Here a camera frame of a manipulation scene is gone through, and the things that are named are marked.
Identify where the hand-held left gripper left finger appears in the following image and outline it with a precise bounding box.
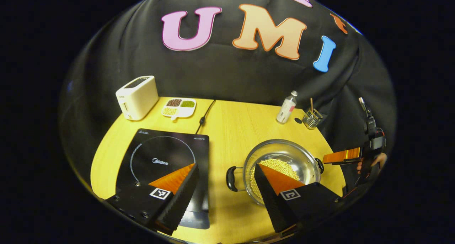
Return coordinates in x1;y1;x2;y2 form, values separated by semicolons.
105;163;200;236

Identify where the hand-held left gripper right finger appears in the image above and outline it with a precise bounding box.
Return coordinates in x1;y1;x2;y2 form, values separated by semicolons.
254;163;344;234

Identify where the pile of yellow soybeans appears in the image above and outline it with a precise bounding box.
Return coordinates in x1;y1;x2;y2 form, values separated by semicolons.
250;159;301;202

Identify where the black induction cooktop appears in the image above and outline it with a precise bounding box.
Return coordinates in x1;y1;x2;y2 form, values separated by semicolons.
116;128;210;230

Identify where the steel pot with black handles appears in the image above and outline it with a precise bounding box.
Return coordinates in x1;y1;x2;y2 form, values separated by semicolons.
226;139;325;206

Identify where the small glass jar with stick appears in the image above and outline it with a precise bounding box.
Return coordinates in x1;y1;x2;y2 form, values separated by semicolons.
302;97;323;130

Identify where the clear bottle with white label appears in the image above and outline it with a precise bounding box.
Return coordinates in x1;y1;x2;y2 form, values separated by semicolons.
276;91;298;124

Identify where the white divided dish of beans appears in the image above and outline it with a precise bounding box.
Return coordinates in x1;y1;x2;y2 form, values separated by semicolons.
161;98;197;121

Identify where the white toaster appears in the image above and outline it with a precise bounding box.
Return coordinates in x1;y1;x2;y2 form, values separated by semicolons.
116;76;159;121

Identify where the black backdrop cloth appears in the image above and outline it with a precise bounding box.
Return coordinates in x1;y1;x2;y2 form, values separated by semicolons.
59;0;397;187

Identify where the black power cable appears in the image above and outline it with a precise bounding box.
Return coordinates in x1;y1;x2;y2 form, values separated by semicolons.
195;100;216;135

